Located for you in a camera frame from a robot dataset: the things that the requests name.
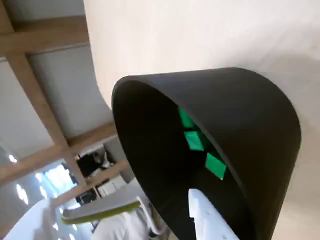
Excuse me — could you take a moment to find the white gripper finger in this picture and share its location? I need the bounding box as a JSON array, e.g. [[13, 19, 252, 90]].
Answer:
[[187, 188, 237, 240], [92, 211, 152, 240]]

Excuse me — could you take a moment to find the dark office equipment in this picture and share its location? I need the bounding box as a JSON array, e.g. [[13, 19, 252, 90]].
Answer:
[[74, 150, 111, 179]]

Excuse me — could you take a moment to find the grey chair with green trim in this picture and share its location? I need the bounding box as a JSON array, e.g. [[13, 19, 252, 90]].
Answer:
[[60, 191, 141, 226]]

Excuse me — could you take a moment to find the wooden partition frame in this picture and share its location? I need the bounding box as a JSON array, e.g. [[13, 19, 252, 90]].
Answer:
[[0, 0, 130, 236]]

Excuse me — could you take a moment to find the black round pot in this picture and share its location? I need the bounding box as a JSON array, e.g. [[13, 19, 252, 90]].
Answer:
[[111, 66, 302, 240]]

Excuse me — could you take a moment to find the green wooden cube block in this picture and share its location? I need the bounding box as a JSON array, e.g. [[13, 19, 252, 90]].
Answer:
[[183, 130, 206, 152], [204, 152, 227, 181], [177, 107, 197, 129]]

